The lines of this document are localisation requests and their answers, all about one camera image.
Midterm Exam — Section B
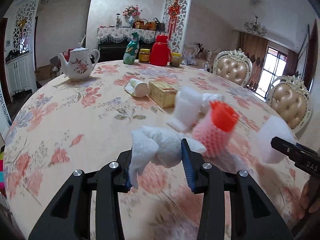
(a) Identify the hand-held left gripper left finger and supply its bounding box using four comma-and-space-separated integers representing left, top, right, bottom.
28, 149, 133, 240

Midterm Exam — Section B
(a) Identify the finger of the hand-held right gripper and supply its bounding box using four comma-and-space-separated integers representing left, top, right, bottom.
271, 136, 320, 160

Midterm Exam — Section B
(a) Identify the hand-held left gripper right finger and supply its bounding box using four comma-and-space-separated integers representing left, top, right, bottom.
180, 138, 294, 240

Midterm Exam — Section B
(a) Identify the large white tissue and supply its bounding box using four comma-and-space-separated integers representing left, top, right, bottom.
130, 126, 187, 189

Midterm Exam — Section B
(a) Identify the yellow cardboard box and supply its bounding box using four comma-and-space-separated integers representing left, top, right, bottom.
149, 81, 179, 109

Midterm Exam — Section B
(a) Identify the person's right hand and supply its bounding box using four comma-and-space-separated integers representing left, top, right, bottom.
300, 176, 320, 214

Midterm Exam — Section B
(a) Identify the pink foam net sleeve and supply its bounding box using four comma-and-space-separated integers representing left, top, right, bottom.
192, 115, 234, 158

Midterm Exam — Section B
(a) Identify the cream tufted dining chair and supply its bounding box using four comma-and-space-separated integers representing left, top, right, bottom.
212, 49, 253, 88
266, 75, 312, 130

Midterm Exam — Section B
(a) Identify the tall white foam block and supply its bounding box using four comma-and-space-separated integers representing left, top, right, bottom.
166, 86, 202, 132

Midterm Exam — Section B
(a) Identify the balcony window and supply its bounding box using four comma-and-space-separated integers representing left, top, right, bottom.
256, 46, 288, 98

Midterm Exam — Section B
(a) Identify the plain brown curtain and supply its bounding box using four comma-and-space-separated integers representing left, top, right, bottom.
285, 49, 299, 80

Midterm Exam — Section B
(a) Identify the white paper cup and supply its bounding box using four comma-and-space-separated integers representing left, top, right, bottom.
124, 78, 150, 98

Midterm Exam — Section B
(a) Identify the brown patterned curtain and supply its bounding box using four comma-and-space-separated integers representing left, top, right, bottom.
236, 31, 269, 85

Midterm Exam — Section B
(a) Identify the yellow lid dark jar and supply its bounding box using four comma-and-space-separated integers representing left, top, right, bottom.
170, 53, 182, 67

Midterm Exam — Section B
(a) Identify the cream carved sofa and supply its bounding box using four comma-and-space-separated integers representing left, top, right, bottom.
182, 44, 215, 67

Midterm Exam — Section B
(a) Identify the red thermos jug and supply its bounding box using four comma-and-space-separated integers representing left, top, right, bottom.
150, 35, 172, 66

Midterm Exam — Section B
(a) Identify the yellow lid sauce jar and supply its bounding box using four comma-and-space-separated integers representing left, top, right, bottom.
139, 49, 151, 64

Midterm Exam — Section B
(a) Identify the brass chandelier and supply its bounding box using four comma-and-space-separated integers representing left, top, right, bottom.
244, 16, 267, 37

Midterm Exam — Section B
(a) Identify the striped colourful cloth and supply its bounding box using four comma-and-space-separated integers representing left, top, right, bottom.
0, 151, 6, 198

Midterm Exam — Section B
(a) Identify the green painted vase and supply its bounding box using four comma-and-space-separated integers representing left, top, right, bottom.
123, 32, 140, 65

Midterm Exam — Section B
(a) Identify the white floral teapot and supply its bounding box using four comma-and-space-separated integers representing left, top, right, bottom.
57, 47, 100, 82

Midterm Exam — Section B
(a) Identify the dark upright piano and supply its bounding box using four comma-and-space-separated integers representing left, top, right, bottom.
99, 41, 157, 63

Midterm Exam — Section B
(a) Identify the black handbag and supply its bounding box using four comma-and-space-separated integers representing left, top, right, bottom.
153, 17, 165, 32

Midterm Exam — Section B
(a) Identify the white lattice screen panel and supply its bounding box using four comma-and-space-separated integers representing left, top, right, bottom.
162, 0, 194, 53
12, 0, 40, 53

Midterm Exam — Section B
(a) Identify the white lace piano cover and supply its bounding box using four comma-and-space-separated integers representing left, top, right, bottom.
97, 27, 167, 44

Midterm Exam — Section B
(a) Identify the white shoe cabinet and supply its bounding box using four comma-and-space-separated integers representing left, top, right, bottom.
5, 51, 38, 98

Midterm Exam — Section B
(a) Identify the red knot hanging ornament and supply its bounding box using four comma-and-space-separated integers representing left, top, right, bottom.
168, 0, 181, 39

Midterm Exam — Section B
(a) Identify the pink flower bouquet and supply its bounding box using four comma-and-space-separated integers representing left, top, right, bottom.
123, 5, 142, 17

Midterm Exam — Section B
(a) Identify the dark wooden door frame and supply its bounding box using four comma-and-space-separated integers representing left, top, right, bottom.
304, 20, 319, 90

